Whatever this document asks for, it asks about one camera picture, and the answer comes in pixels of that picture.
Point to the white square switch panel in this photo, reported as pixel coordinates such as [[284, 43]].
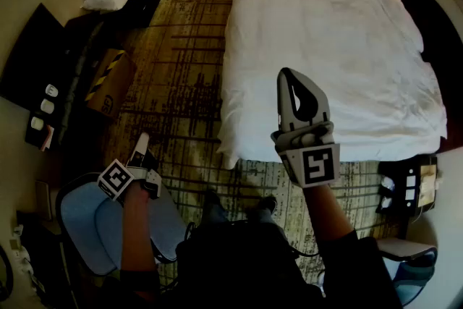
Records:
[[409, 194], [410, 181]]

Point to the person's black top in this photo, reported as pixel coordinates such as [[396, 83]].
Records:
[[361, 271]]

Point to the black flat television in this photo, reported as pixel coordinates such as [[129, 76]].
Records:
[[32, 58]]

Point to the dark wooden nightstand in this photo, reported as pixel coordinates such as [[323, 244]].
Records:
[[398, 164]]

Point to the dark wooden headboard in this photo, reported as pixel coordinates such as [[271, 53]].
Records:
[[445, 47]]

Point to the white cup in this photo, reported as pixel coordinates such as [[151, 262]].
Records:
[[47, 105], [51, 89], [37, 123]]

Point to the person's right forearm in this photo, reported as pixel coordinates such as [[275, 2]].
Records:
[[325, 213]]

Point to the black tray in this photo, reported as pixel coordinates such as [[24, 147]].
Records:
[[30, 108]]

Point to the white plug adapters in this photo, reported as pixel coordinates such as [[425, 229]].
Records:
[[18, 246]]

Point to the person's left black shoe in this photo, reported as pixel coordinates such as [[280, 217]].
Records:
[[212, 198]]

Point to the person's left forearm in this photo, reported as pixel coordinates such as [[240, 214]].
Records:
[[139, 228]]

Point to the small brown box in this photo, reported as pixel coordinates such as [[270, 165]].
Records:
[[43, 200]]

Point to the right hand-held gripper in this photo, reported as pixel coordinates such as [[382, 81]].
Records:
[[318, 164]]

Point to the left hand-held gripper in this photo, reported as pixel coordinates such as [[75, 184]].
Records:
[[115, 179]]

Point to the person's right black shoe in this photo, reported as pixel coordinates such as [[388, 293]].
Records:
[[268, 204]]

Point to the person's black shoe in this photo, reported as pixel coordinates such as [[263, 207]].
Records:
[[212, 198], [268, 204]]

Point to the red and white packet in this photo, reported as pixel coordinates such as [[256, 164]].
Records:
[[47, 141]]

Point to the dark wooden desk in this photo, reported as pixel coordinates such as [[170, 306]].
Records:
[[81, 36]]

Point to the black chest pack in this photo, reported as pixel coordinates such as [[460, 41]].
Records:
[[238, 264]]

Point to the white bed duvet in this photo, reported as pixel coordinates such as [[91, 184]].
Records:
[[325, 29]]

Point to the cardboard box with striped tape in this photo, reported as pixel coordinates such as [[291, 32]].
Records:
[[115, 83]]

